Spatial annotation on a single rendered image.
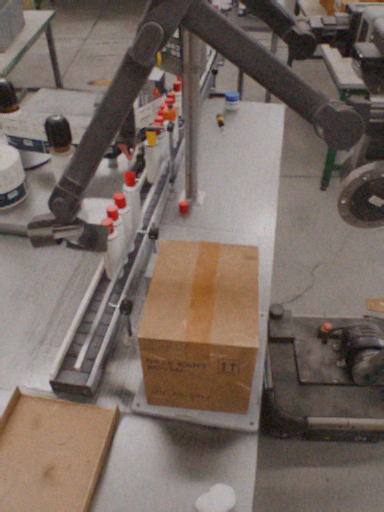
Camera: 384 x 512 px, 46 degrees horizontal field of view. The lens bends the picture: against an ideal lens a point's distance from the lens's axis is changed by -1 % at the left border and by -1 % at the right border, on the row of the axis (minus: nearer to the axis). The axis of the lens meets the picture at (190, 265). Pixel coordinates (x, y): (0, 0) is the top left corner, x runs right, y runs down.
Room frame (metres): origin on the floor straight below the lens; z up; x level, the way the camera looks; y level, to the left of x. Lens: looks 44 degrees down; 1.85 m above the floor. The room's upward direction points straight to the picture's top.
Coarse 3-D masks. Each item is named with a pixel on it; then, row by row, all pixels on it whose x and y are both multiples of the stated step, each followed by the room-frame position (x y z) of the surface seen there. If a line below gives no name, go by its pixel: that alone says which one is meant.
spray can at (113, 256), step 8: (104, 224) 0.94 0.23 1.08; (112, 224) 0.95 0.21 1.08; (112, 232) 0.95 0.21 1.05; (112, 240) 0.94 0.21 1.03; (112, 248) 0.93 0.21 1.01; (120, 248) 0.96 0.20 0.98; (104, 256) 0.94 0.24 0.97; (112, 256) 0.93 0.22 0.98; (120, 256) 0.95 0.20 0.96; (112, 264) 0.93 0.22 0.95; (112, 272) 0.93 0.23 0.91
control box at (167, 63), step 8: (176, 40) 1.42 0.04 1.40; (200, 40) 1.44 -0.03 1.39; (200, 48) 1.44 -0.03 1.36; (160, 56) 1.47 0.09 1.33; (168, 56) 1.44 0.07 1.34; (200, 56) 1.44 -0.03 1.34; (160, 64) 1.47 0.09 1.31; (168, 64) 1.44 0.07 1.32; (176, 64) 1.42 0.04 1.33; (200, 64) 1.44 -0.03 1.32; (168, 72) 1.44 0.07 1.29; (176, 72) 1.42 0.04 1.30; (200, 72) 1.44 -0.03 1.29
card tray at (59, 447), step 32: (0, 416) 0.51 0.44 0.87; (32, 416) 0.52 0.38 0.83; (64, 416) 0.52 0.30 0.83; (96, 416) 0.53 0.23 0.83; (0, 448) 0.45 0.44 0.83; (32, 448) 0.45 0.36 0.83; (64, 448) 0.45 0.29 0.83; (96, 448) 0.45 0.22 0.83; (0, 480) 0.38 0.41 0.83; (32, 480) 0.38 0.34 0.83; (64, 480) 0.38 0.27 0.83; (96, 480) 0.37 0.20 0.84
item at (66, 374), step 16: (144, 192) 1.38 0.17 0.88; (160, 192) 1.38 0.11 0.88; (144, 224) 1.19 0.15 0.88; (128, 256) 1.04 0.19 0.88; (128, 272) 0.97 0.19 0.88; (96, 288) 0.90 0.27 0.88; (96, 304) 0.84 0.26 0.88; (80, 336) 0.73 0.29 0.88; (96, 336) 0.73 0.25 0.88; (96, 352) 0.68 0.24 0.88; (64, 368) 0.63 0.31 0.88; (80, 384) 0.58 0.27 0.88
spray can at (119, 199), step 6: (114, 198) 1.06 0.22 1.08; (120, 198) 1.06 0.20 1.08; (114, 204) 1.07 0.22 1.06; (120, 204) 1.06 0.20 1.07; (126, 204) 1.08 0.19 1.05; (120, 210) 1.05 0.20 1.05; (126, 210) 1.06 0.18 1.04; (126, 216) 1.05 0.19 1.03; (126, 222) 1.05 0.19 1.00; (126, 228) 1.05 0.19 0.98; (132, 228) 1.07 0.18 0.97; (126, 234) 1.05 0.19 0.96; (126, 240) 1.05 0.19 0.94; (132, 246) 1.06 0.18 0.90; (132, 252) 1.05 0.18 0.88
